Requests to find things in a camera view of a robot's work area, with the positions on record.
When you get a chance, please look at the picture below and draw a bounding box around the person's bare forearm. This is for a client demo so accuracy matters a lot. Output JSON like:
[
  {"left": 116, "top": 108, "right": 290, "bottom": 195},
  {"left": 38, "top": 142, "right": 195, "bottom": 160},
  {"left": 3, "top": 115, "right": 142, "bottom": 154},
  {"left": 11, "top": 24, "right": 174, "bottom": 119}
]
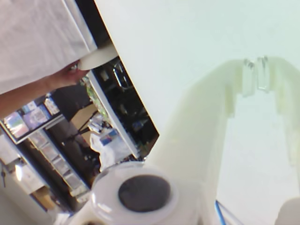
[{"left": 0, "top": 74, "right": 58, "bottom": 116}]

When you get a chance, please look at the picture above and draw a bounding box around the long white beam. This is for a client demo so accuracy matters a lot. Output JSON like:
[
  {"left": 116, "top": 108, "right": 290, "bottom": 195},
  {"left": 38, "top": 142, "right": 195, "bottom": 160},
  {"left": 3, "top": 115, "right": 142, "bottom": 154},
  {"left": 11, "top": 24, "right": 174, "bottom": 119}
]
[{"left": 88, "top": 70, "right": 142, "bottom": 159}]

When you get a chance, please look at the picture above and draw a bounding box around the shelf with colourful books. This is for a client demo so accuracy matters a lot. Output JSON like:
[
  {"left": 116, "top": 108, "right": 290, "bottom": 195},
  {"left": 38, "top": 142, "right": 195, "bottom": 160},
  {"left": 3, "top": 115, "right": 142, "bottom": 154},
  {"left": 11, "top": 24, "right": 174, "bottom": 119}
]
[{"left": 0, "top": 93, "right": 66, "bottom": 145}]

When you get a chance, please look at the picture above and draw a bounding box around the clear plastic drawer unit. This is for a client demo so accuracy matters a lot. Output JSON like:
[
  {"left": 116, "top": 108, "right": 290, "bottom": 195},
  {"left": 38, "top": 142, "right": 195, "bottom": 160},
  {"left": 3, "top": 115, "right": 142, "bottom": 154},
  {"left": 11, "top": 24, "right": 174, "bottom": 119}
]
[{"left": 29, "top": 130, "right": 91, "bottom": 203}]

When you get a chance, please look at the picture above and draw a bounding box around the white plastic bag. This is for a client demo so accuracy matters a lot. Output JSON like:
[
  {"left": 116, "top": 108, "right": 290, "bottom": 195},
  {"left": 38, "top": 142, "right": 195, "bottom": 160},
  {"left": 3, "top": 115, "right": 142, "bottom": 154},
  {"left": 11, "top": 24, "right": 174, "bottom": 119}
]
[{"left": 90, "top": 128, "right": 139, "bottom": 170}]

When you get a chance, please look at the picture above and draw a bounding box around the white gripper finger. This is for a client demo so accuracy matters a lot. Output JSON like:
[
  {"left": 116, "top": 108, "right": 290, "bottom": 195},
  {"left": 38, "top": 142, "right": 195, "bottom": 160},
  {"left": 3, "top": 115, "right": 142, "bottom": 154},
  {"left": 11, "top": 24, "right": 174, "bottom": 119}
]
[
  {"left": 256, "top": 55, "right": 300, "bottom": 167},
  {"left": 145, "top": 58, "right": 255, "bottom": 225}
]

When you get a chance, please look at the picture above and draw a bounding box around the person's bare hand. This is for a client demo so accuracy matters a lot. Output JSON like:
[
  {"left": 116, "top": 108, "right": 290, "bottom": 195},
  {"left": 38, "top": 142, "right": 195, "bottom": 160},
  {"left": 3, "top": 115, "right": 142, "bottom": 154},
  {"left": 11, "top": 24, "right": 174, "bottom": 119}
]
[{"left": 53, "top": 61, "right": 89, "bottom": 89}]

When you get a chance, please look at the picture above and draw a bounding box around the cream plate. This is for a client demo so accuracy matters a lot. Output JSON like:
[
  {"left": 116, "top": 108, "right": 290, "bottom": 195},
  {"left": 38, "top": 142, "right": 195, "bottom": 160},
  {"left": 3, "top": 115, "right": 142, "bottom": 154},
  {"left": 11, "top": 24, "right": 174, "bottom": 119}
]
[{"left": 78, "top": 43, "right": 118, "bottom": 71}]

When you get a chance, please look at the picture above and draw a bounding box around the blue cable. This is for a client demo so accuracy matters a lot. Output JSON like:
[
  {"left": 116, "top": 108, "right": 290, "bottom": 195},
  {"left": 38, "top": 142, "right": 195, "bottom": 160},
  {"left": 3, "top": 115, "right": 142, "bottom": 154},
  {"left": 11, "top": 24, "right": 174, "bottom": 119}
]
[{"left": 214, "top": 200, "right": 227, "bottom": 225}]

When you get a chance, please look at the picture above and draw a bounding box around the person in white shirt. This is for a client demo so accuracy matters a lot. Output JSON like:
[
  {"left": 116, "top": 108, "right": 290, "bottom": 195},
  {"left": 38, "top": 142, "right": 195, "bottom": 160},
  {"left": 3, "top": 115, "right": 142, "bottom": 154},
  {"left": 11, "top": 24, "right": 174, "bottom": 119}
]
[{"left": 0, "top": 0, "right": 99, "bottom": 96}]

